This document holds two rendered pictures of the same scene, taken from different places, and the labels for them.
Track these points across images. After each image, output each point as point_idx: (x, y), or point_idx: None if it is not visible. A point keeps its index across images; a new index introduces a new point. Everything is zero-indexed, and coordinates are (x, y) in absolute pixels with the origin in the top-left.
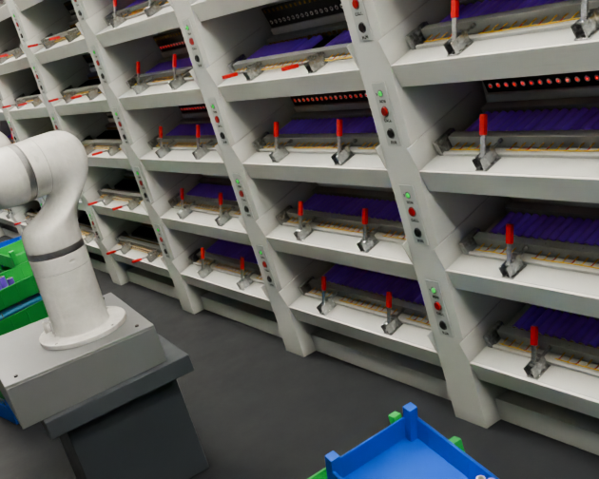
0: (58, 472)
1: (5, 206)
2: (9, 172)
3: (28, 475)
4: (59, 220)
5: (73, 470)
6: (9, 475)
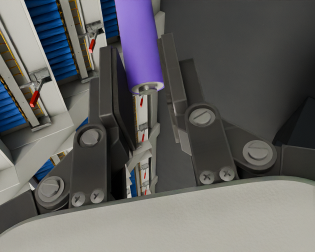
0: None
1: None
2: None
3: (308, 45)
4: None
5: (302, 106)
6: (304, 25)
